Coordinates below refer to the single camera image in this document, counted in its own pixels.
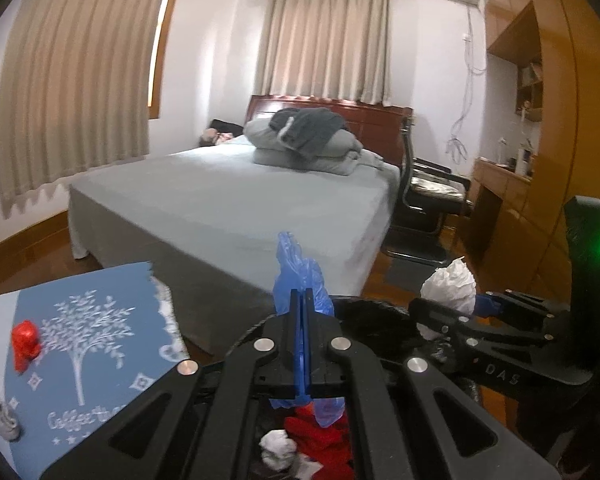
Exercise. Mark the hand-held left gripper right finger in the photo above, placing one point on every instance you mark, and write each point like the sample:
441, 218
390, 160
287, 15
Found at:
309, 345

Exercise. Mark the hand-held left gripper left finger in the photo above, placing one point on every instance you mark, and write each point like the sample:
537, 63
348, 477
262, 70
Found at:
296, 345

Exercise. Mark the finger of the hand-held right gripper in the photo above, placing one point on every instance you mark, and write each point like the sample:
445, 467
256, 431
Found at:
440, 317
520, 307

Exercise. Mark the large tissue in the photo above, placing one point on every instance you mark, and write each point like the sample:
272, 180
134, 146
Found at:
450, 285

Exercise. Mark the black lined waste bin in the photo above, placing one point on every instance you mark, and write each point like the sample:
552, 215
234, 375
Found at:
375, 315

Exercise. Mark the blue plastic bag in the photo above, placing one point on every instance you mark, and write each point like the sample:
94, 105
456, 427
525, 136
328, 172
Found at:
285, 270

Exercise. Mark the red wrapper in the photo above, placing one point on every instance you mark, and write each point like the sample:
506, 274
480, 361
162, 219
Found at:
315, 435
25, 342

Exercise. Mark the white crumpled tissue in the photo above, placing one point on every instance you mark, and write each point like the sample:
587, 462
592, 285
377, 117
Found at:
277, 447
307, 470

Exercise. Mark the black office chair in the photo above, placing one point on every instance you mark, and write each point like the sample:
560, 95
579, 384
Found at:
410, 200

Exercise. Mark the patterned seat cushion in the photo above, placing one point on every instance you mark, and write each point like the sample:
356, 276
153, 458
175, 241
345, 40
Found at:
437, 186

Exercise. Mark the grey sheeted bed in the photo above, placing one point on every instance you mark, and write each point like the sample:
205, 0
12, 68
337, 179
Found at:
205, 195

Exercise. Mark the grey clothes on pillows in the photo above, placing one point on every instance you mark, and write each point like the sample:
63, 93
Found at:
340, 162

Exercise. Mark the blue tree print tablecloth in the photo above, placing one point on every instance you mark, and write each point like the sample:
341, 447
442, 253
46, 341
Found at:
105, 340

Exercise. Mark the wooden wardrobe with desk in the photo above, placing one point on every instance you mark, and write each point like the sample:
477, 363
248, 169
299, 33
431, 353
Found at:
555, 110

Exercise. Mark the grey pillows and blanket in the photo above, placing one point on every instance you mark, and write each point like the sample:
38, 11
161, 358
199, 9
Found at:
375, 125

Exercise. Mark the grey pillow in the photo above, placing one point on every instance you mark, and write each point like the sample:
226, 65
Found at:
260, 132

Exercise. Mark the dark grey clothes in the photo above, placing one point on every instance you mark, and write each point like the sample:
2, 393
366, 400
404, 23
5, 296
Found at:
312, 127

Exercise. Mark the pink plush item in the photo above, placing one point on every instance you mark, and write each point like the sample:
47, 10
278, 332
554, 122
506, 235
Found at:
211, 136

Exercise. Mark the black cushion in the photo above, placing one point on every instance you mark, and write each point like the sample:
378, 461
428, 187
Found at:
227, 126

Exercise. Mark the brown shelf box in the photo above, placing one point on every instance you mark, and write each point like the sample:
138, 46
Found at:
530, 76

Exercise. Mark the narrow beige curtain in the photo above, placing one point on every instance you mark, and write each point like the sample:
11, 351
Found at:
325, 45

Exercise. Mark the small crumpled tissue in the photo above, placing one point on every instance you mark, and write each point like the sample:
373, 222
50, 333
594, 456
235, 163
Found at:
2, 417

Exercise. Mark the wide beige curtain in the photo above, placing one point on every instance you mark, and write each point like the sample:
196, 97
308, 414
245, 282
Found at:
75, 75

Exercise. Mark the wooden window frame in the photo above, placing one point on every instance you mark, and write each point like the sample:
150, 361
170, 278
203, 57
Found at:
156, 60

